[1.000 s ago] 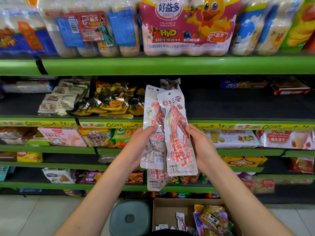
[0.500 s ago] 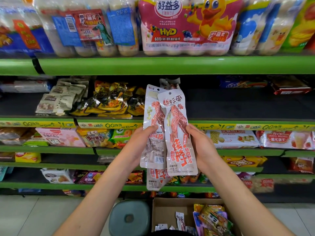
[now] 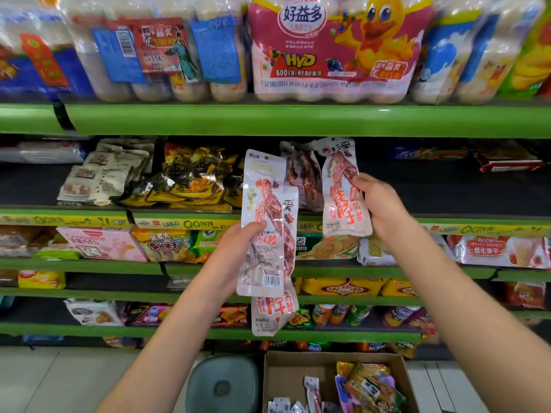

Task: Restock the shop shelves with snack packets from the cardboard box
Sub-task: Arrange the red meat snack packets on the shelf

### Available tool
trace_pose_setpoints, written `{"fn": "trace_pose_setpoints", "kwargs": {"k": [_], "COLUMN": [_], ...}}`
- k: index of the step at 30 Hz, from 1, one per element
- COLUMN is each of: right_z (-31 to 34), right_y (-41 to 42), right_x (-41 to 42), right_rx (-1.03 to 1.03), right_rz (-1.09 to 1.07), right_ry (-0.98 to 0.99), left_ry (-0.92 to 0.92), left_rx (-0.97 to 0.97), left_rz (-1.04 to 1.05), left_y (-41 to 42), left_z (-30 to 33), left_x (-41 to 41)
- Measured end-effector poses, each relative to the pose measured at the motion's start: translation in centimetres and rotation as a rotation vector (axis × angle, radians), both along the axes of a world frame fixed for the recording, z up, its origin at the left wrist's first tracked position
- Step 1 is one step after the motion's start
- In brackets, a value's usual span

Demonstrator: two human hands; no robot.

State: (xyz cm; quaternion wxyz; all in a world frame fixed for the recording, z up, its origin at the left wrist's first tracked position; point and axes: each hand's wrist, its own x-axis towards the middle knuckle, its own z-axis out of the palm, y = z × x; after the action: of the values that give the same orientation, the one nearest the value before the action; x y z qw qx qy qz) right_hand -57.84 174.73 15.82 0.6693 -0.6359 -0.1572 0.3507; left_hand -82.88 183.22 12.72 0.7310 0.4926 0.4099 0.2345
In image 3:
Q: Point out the person's right hand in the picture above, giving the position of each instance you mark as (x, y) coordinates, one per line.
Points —
(385, 215)

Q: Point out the person's left hand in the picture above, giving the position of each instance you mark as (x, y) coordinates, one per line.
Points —
(230, 262)

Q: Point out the person's left thumb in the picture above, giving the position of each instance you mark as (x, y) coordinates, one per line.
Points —
(255, 228)

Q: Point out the person's right thumb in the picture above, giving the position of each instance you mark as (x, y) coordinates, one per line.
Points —
(363, 181)

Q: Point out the white meat snack packet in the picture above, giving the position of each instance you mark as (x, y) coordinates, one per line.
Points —
(263, 219)
(275, 313)
(342, 210)
(306, 180)

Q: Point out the person's left forearm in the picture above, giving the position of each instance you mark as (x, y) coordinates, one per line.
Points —
(172, 348)

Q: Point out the person's right forearm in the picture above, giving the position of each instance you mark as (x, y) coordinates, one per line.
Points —
(452, 318)

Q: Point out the green snack packet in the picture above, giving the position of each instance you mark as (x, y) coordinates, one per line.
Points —
(204, 244)

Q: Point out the flat blue snack packet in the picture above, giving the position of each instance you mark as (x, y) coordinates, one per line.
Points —
(426, 153)

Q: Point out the yellow shelf label strip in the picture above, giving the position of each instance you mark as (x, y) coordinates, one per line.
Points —
(64, 220)
(486, 230)
(185, 223)

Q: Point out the white cracker packet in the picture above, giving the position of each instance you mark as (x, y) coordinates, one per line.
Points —
(374, 252)

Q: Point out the green round-biscuit packet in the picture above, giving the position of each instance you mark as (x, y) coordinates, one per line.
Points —
(327, 247)

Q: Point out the pile of yellow black packets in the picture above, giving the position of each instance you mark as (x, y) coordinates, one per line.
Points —
(193, 180)

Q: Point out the green metal store shelving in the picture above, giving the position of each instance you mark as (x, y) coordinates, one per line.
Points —
(301, 120)

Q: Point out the yellow red snack packet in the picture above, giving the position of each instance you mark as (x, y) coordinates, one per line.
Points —
(163, 245)

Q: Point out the small green yellow packet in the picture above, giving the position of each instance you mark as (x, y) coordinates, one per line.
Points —
(300, 319)

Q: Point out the yellow brown pastry packet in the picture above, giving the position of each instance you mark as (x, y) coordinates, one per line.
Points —
(398, 289)
(342, 287)

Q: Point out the row of small snack cups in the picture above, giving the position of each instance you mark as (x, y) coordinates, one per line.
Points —
(340, 314)

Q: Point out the purple snack packet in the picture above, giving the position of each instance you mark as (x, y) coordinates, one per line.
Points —
(148, 315)

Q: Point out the pink duck-print drink multipack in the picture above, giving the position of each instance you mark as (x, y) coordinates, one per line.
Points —
(335, 47)

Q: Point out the dark red snack box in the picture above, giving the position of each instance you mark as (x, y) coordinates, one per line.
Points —
(508, 161)

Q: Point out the brown cardboard box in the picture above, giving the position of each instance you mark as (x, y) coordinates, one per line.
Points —
(284, 374)

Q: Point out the white blue cartoon drink multipack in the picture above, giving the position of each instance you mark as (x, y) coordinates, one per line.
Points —
(495, 60)
(443, 51)

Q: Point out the pink biscuit box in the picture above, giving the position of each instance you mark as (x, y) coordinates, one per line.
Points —
(101, 244)

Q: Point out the red white wafer packet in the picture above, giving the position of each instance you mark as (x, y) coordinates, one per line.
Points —
(503, 251)

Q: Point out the grey green plastic stool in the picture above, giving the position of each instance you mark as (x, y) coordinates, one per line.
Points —
(224, 384)

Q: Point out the pile of beige snack packets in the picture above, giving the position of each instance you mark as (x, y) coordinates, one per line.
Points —
(101, 176)

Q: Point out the small meat snack packet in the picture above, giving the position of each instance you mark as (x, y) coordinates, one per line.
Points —
(313, 393)

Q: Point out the white cookie packet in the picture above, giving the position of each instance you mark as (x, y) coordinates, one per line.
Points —
(94, 313)

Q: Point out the bunch of colourful snack packets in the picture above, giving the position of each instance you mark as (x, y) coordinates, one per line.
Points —
(370, 389)

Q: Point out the clear blue-label drink multipack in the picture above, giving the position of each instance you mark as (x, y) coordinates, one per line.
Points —
(159, 51)

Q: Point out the yellow green drink multipack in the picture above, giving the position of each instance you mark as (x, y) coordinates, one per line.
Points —
(531, 60)

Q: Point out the yellow chip packet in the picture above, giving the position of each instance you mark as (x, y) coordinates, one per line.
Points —
(41, 279)

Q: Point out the flat white snack packet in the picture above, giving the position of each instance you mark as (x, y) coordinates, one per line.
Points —
(43, 152)

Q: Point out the brown snack packet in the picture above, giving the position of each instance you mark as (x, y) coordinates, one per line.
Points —
(23, 240)

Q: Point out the blue and white drink multipack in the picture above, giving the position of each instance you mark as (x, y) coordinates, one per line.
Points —
(34, 60)

